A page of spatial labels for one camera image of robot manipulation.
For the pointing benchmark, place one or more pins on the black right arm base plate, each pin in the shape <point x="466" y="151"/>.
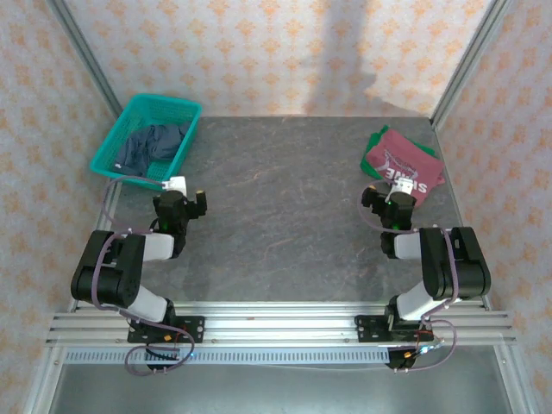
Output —
<point x="366" y="328"/>

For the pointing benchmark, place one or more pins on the maroon printed t-shirt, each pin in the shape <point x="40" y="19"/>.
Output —
<point x="401" y="155"/>

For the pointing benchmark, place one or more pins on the grey metal lower panel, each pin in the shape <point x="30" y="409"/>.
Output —
<point x="280" y="392"/>

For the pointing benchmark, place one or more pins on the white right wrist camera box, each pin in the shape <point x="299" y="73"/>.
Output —
<point x="402" y="186"/>

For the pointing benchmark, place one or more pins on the aluminium mounting rail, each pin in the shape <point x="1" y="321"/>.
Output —
<point x="280" y="323"/>

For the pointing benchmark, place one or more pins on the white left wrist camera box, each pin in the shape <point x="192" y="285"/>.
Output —
<point x="176" y="184"/>

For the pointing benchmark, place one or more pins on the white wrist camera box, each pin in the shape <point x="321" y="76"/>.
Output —
<point x="176" y="184"/>
<point x="402" y="186"/>

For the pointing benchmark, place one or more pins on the green t-shirt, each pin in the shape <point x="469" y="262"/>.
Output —
<point x="376" y="134"/>

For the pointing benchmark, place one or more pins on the blue t-shirt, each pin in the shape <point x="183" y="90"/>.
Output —
<point x="151" y="142"/>

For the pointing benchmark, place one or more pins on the teal plastic basket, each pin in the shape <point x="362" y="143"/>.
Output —
<point x="190" y="112"/>

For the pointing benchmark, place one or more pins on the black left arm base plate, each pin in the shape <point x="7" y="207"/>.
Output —
<point x="196" y="323"/>

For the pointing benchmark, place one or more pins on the aluminium frame post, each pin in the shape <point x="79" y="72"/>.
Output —
<point x="470" y="56"/>
<point x="86" y="56"/>

